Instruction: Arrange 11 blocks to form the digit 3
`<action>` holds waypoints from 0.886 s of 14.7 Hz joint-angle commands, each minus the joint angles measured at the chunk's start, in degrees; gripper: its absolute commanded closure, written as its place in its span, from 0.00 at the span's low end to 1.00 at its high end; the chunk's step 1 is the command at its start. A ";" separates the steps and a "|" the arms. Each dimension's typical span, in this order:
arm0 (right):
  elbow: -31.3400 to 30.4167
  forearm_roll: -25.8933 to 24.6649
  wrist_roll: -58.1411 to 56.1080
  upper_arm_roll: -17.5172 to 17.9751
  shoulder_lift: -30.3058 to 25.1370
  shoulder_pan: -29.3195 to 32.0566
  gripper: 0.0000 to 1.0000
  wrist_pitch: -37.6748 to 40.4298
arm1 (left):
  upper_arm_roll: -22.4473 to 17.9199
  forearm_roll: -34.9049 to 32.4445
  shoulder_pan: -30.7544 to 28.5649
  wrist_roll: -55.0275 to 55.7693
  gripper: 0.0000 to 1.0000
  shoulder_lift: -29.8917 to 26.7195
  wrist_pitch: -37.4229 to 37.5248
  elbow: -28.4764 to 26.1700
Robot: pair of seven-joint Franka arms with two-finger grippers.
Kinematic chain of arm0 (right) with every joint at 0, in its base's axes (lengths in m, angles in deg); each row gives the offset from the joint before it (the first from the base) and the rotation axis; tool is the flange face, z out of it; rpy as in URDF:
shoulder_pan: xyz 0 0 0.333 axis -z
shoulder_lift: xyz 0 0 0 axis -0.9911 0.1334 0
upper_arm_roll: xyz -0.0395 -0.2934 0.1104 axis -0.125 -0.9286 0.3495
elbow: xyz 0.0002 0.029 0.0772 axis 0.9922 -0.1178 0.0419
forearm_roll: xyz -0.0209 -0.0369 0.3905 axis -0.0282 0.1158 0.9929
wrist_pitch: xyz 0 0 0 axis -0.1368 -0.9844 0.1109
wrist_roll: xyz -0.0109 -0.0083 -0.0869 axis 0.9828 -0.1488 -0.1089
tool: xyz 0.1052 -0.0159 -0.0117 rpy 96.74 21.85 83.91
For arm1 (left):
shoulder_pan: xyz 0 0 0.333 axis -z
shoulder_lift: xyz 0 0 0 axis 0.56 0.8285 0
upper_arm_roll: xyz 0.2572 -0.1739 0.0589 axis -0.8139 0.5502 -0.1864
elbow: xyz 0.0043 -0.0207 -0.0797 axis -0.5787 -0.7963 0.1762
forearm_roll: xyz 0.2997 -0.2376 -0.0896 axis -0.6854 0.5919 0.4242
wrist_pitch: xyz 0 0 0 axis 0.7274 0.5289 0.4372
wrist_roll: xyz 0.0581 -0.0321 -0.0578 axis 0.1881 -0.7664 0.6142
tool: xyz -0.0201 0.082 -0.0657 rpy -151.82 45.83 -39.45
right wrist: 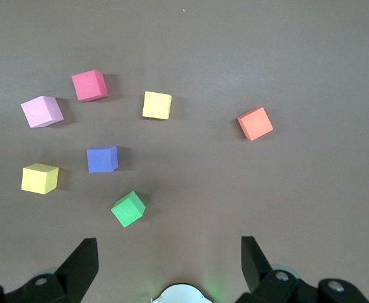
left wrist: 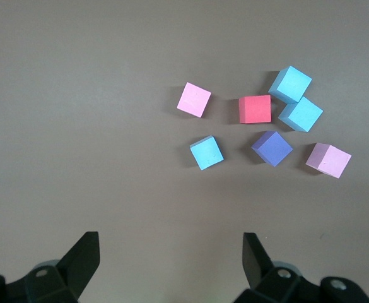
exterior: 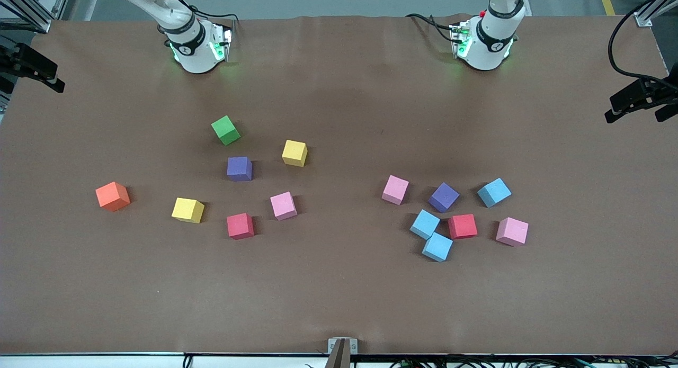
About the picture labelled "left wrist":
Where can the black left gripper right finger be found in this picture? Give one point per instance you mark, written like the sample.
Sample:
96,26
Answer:
260,271

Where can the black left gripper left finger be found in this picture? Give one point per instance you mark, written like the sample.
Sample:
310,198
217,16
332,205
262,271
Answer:
73,271

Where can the purple foam cube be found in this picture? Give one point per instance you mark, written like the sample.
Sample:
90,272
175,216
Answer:
272,149

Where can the light blue foam cube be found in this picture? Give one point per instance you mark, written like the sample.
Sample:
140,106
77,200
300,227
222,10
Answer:
302,115
207,153
293,83

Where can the pink foam cube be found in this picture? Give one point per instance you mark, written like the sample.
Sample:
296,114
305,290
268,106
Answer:
329,161
193,100

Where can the brown table cover sheet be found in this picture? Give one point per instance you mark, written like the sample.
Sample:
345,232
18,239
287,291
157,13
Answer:
77,126

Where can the red foam cube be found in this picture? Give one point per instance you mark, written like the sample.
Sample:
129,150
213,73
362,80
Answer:
255,109

